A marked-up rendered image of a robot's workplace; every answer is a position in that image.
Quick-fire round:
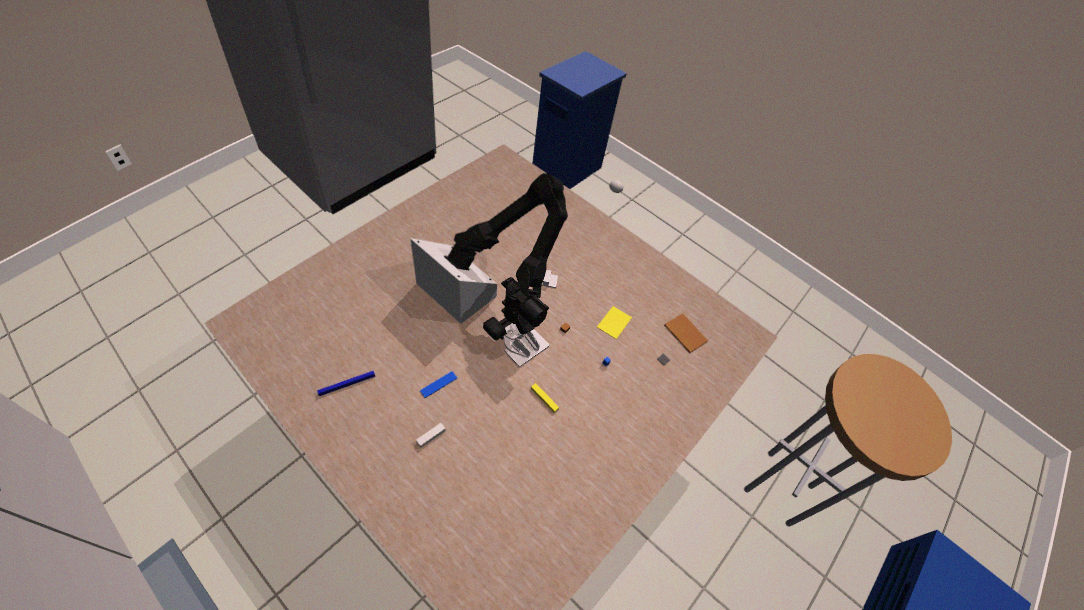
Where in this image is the yellow flat square plate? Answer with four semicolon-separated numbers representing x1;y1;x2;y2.
597;306;632;339

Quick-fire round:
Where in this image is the yellow rectangular bar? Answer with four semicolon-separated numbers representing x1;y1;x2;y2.
531;384;559;413

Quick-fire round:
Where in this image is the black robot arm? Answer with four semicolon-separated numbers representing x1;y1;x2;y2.
444;173;568;334

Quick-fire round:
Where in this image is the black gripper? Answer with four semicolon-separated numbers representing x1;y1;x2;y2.
483;300;519;340

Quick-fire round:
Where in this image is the brown flat rectangular plate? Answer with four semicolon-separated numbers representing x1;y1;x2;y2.
664;314;708;352

